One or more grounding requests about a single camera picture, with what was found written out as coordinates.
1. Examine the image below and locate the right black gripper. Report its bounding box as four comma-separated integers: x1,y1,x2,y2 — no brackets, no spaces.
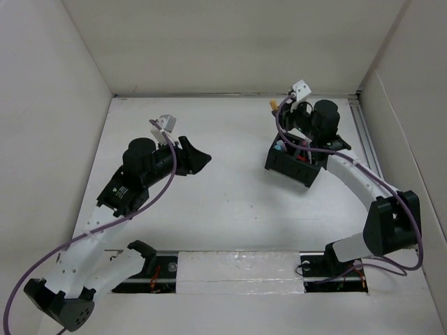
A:
271,98,320,141

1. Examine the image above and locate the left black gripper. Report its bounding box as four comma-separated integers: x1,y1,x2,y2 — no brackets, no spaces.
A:
142,135,210,187

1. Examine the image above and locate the orange highlighter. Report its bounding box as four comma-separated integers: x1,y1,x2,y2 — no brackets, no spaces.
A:
270,99,280,114

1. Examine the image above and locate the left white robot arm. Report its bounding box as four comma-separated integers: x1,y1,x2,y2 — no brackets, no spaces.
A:
24,136,212,332

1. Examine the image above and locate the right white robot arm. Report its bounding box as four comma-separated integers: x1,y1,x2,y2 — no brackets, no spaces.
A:
272,96,423,280

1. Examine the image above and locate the black two-slot pen holder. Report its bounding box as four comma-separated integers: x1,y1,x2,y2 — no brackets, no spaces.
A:
265,134,321,188

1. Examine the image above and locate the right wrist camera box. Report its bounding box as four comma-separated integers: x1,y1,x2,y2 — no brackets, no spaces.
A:
289,80,312,110

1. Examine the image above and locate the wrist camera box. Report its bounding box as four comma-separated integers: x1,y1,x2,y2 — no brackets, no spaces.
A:
150,114,177,145
289,80,312,110

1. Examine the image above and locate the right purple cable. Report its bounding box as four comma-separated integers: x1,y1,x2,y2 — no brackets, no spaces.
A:
274,94,425,283

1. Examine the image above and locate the purple cable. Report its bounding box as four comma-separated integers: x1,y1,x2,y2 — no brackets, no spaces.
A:
5,119,177,332
274,94,425,283

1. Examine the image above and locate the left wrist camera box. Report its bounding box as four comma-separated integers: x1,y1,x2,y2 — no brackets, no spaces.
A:
150,114,177,145

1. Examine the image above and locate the aluminium rail right side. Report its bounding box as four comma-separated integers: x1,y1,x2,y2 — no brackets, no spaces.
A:
348,95,383,177

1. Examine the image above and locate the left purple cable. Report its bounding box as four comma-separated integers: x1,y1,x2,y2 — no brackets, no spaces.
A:
5,119,177,332

